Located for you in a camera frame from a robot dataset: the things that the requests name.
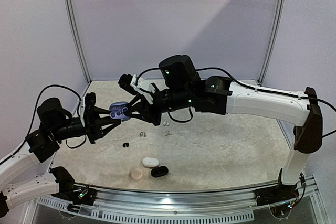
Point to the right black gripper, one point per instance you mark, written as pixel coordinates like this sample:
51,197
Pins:
148,108

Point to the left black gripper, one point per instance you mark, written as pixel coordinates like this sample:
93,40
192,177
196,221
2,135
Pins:
92,126

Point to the purple charging case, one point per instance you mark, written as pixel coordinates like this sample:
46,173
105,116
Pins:
115,111

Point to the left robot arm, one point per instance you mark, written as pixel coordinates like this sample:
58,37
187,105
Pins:
56,124

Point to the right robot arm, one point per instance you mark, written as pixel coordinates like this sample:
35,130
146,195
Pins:
225,95

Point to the white charging case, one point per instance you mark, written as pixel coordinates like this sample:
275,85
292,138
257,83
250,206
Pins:
150,162

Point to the pink charging case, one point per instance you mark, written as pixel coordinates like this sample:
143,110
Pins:
136,174

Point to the black charging case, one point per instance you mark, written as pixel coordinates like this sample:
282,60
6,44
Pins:
159,171

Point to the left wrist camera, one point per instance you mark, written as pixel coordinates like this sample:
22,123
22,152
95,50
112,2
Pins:
82,103

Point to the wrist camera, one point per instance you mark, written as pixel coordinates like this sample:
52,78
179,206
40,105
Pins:
137,85
82,103

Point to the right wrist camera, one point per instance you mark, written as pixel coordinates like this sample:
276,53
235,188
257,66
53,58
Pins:
137,85

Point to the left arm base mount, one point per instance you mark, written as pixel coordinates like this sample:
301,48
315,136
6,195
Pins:
77,195

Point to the aluminium front rail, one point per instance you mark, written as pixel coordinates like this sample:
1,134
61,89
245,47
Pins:
238,205

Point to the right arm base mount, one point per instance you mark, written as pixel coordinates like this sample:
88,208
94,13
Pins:
279,193

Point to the right aluminium frame post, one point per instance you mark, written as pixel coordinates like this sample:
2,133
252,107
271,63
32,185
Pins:
272,40

